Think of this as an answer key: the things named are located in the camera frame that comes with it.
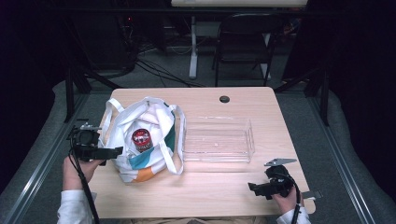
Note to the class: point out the grey flat metal piece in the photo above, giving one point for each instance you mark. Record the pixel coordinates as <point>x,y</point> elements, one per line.
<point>312,194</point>

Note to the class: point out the red lidded can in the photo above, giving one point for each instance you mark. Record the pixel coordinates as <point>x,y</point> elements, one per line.
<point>142,140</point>

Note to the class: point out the black table grommet hole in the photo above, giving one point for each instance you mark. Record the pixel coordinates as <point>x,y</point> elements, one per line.
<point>224,99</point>

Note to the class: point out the black folding chair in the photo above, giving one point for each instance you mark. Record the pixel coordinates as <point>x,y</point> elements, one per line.
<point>243,40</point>

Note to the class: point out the black metal stand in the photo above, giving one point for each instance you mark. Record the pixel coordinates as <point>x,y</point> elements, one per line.
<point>323,93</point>
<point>71,93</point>

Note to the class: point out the white tote bag colour patches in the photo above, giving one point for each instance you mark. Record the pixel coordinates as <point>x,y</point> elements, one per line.
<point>146,121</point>

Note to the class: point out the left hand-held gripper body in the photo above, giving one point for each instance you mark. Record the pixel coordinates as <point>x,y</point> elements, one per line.
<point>85,140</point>

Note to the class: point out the person's left hand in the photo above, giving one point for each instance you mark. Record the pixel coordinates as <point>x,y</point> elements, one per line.
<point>76,174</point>

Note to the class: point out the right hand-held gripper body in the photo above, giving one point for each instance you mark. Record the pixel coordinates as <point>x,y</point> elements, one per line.
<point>278,179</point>

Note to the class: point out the person's right hand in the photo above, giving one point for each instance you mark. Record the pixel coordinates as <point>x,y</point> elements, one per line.
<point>288,202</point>

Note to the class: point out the clear plastic tray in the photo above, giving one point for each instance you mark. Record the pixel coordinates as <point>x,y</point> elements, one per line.
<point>218,140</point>

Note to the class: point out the aluminium floor rail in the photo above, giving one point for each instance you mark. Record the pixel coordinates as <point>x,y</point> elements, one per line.
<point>339,155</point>
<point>46,155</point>

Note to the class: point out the white desk with white leg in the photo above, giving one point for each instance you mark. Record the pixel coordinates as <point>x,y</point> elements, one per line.
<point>193,56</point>

